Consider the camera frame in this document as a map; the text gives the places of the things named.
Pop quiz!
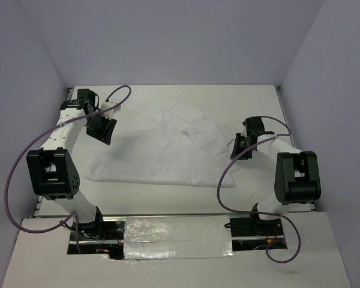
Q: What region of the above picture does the white foam front board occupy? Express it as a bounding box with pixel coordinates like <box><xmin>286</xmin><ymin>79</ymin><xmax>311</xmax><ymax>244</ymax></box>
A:
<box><xmin>3</xmin><ymin>228</ymin><xmax>350</xmax><ymax>287</ymax></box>

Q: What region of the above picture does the white long sleeve shirt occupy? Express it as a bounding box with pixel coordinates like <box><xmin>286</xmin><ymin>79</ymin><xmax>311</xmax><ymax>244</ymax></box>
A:
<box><xmin>85</xmin><ymin>92</ymin><xmax>230</xmax><ymax>187</ymax></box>

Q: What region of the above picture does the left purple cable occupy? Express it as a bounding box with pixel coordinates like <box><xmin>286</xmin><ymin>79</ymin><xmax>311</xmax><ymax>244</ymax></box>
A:
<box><xmin>4</xmin><ymin>85</ymin><xmax>132</xmax><ymax>256</ymax></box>

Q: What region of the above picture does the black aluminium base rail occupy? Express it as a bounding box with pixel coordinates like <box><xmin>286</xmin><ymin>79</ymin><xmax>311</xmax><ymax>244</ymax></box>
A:
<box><xmin>67</xmin><ymin>215</ymin><xmax>287</xmax><ymax>260</ymax></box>

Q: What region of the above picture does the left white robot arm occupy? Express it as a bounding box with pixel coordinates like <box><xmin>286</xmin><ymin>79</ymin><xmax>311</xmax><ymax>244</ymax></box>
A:
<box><xmin>26</xmin><ymin>89</ymin><xmax>118</xmax><ymax>239</ymax></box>

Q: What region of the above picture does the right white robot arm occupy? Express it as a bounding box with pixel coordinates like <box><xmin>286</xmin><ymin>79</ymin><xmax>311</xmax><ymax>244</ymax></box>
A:
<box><xmin>230</xmin><ymin>116</ymin><xmax>322</xmax><ymax>235</ymax></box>

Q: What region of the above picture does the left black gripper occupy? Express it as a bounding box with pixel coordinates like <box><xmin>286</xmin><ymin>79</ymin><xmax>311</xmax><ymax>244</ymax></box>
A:
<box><xmin>84</xmin><ymin>112</ymin><xmax>117</xmax><ymax>145</ymax></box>

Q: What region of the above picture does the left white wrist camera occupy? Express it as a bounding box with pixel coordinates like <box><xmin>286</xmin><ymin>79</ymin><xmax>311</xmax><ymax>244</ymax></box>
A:
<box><xmin>100</xmin><ymin>101</ymin><xmax>121</xmax><ymax>119</ymax></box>

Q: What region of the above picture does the silver foil tape sheet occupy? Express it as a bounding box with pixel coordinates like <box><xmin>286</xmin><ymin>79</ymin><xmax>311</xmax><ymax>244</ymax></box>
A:
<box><xmin>124</xmin><ymin>215</ymin><xmax>233</xmax><ymax>260</ymax></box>

